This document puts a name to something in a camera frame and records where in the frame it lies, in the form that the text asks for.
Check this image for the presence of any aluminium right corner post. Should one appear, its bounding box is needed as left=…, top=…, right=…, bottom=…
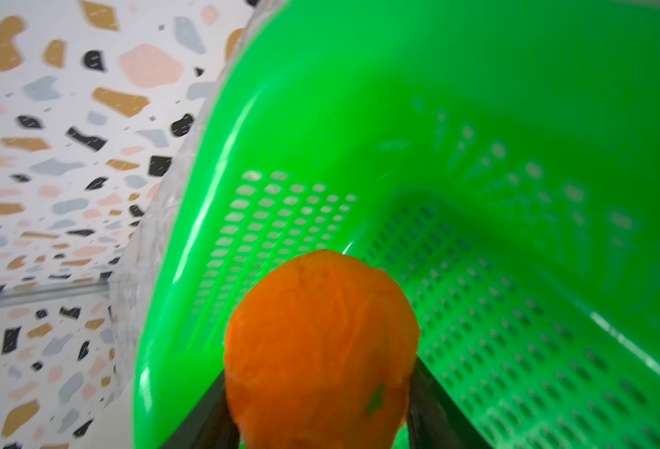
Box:
left=0, top=281, right=109, bottom=308

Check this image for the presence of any large orange fruit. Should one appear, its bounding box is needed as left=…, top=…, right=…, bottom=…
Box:
left=224, top=250, right=420, bottom=448

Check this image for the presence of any green plastic basket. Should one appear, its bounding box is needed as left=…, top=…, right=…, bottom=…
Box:
left=132, top=1, right=660, bottom=448

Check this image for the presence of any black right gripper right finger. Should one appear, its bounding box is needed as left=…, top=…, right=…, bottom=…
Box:
left=407, top=358, right=492, bottom=449

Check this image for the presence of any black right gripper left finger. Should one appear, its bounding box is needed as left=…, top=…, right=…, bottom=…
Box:
left=160, top=372, right=240, bottom=449

